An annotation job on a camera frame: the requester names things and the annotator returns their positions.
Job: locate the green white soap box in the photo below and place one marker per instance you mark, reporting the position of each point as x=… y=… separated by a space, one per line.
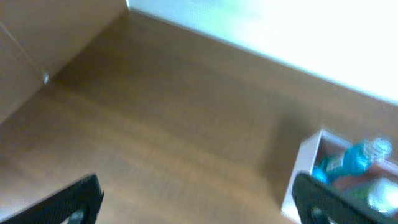
x=379 y=194

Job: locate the teal mouthwash bottle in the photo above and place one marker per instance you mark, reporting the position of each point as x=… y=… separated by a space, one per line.
x=355 y=161

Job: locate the white open cardboard box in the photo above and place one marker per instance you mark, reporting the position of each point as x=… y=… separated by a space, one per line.
x=311 y=152

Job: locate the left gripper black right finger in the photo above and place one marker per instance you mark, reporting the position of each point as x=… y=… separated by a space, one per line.
x=317 y=202

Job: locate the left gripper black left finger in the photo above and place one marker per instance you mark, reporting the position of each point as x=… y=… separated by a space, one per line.
x=78 y=202

